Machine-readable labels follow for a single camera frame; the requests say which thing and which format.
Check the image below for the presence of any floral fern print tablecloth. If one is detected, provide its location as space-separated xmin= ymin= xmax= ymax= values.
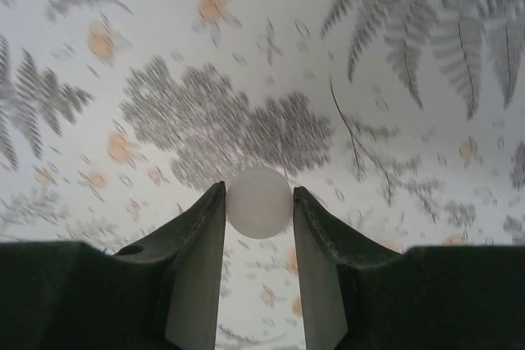
xmin=0 ymin=0 xmax=525 ymax=350

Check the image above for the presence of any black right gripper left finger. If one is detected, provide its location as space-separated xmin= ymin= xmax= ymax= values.
xmin=0 ymin=180 xmax=227 ymax=350

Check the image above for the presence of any white bottle cap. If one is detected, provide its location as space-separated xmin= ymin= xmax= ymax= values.
xmin=226 ymin=166 xmax=296 ymax=241

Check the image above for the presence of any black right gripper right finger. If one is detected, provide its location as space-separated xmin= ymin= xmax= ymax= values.
xmin=292 ymin=184 xmax=525 ymax=350

